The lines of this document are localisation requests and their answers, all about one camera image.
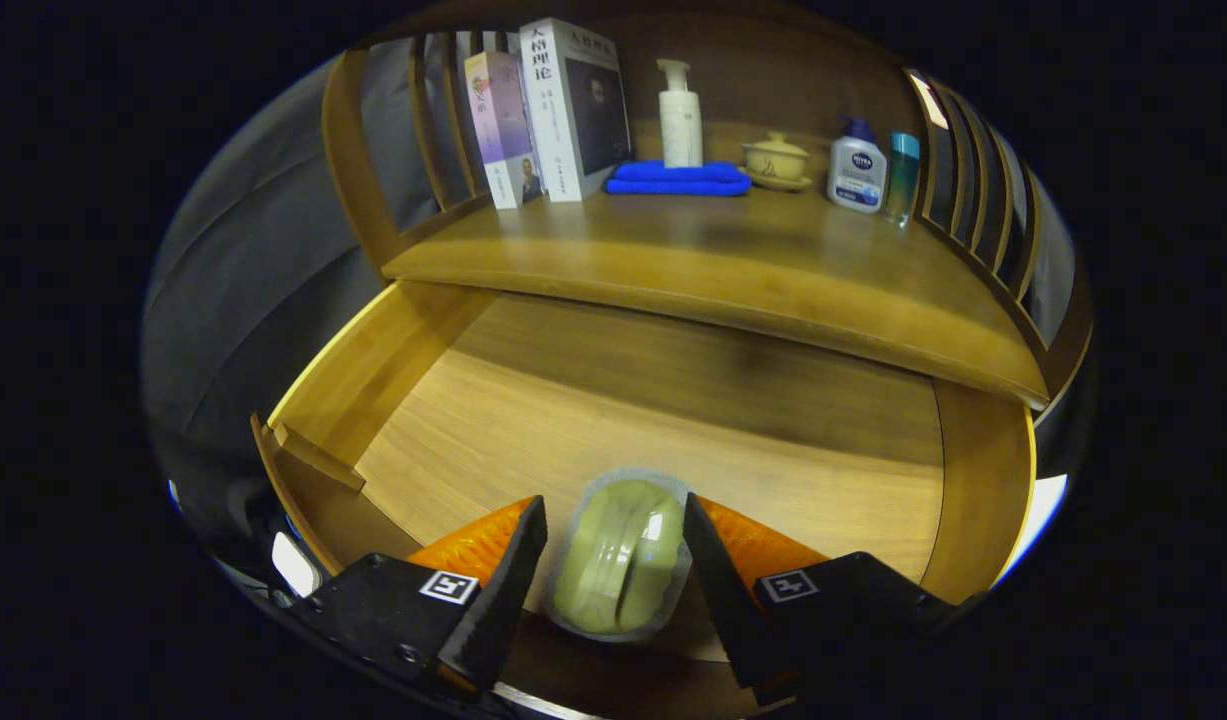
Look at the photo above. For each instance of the thick white book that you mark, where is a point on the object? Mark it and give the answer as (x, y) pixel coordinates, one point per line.
(553, 110)

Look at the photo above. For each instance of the black backdrop cloth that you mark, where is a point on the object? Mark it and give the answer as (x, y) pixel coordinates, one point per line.
(253, 280)

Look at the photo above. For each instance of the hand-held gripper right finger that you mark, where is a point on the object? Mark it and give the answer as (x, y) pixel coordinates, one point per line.
(723, 600)

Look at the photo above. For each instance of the purple book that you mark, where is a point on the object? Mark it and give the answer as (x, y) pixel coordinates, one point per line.
(503, 130)

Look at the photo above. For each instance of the beige lidded teacup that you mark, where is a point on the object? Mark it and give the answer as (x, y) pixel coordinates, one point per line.
(776, 160)

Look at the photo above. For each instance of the white pump bottle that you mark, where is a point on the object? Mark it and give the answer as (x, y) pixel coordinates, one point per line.
(680, 125)

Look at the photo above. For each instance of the white lotion bottle blue cap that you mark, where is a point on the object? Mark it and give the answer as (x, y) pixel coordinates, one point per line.
(857, 170)

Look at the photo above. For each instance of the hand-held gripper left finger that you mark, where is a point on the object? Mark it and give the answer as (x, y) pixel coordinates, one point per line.
(503, 600)

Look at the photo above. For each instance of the wooden countertop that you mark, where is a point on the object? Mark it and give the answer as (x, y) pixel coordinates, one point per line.
(753, 260)

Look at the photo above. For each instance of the pale green object grey base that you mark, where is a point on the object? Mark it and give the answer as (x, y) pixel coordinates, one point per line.
(618, 560)

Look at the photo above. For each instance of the blue folded cloth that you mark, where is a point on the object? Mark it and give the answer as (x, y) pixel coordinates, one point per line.
(678, 180)

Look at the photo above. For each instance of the teal bottle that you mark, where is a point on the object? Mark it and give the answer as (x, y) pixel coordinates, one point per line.
(901, 180)

